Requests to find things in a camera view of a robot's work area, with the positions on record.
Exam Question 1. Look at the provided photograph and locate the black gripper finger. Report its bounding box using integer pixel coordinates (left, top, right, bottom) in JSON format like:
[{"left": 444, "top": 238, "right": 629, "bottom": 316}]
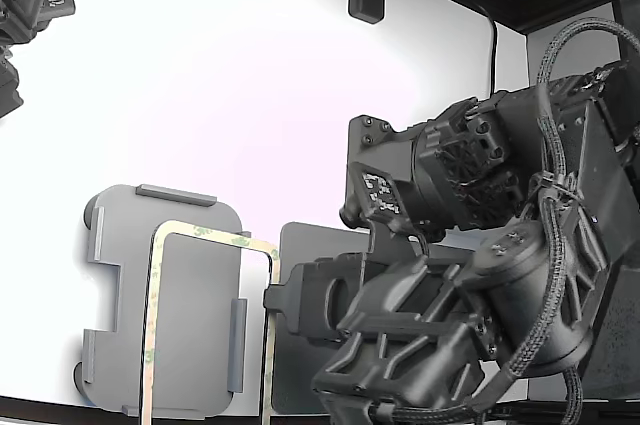
[{"left": 262, "top": 281, "right": 297, "bottom": 319}]

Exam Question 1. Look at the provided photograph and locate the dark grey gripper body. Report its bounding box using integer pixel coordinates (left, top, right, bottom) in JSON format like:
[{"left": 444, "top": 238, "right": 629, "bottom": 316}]
[{"left": 285, "top": 218, "right": 434, "bottom": 346}]

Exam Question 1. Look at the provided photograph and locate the beige rectangular frame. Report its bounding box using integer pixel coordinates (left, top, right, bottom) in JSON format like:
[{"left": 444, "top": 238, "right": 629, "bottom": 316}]
[{"left": 138, "top": 218, "right": 281, "bottom": 425}]

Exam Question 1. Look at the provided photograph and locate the grey flat rectangular mat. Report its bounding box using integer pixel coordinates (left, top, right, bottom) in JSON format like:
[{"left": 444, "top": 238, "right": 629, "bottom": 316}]
[{"left": 271, "top": 221, "right": 481, "bottom": 416}]

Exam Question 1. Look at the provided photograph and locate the grey holder plate with tabs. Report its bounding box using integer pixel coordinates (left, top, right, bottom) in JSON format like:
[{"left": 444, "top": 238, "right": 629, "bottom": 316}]
[{"left": 73, "top": 183, "right": 253, "bottom": 421}]

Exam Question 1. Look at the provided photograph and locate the dark machine assembly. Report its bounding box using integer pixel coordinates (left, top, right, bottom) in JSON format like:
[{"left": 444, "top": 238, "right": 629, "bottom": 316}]
[{"left": 0, "top": 0, "right": 51, "bottom": 120}]

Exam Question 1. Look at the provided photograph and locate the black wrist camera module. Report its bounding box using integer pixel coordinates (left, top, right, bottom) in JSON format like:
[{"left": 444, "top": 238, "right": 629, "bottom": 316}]
[{"left": 338, "top": 160, "right": 417, "bottom": 234}]

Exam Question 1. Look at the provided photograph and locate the braided black cable bundle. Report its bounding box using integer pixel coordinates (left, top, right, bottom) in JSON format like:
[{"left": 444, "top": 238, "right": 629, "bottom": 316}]
[{"left": 469, "top": 17, "right": 640, "bottom": 425}]

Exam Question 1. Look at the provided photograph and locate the thin black cable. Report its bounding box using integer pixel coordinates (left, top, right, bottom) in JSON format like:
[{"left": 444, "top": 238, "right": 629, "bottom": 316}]
[{"left": 474, "top": 3, "right": 500, "bottom": 95}]

